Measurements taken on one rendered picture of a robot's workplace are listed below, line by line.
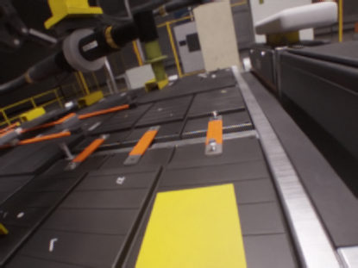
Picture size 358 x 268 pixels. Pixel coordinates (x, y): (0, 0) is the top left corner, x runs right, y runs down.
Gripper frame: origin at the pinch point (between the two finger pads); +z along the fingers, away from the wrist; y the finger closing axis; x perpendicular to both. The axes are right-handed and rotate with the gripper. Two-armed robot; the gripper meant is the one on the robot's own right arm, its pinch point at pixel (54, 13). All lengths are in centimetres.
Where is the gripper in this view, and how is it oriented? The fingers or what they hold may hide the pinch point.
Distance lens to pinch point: 35.5
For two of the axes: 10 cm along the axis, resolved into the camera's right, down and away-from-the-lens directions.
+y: 0.0, 10.0, -0.4
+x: 8.7, -0.2, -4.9
